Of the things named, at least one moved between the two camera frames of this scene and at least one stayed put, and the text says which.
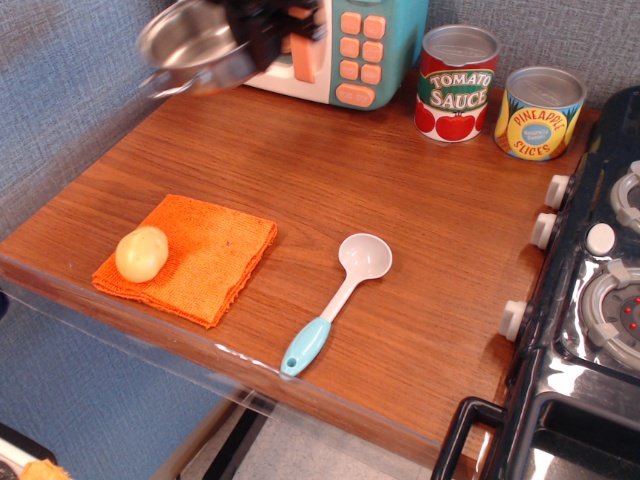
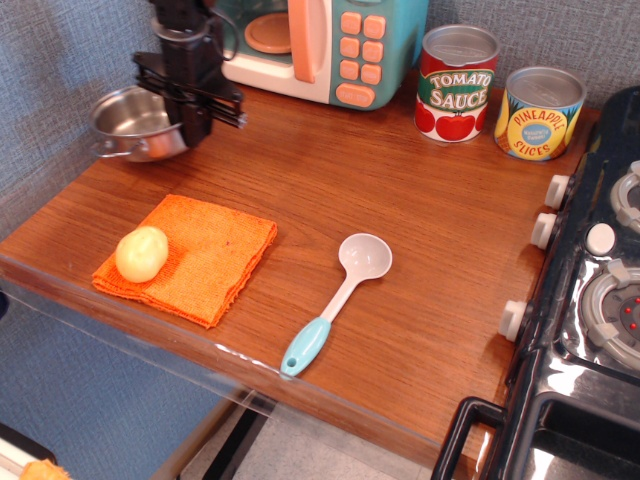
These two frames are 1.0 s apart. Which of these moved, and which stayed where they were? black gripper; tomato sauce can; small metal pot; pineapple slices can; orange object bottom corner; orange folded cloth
Moved: black gripper; small metal pot
Stayed: pineapple slices can; tomato sauce can; orange object bottom corner; orange folded cloth
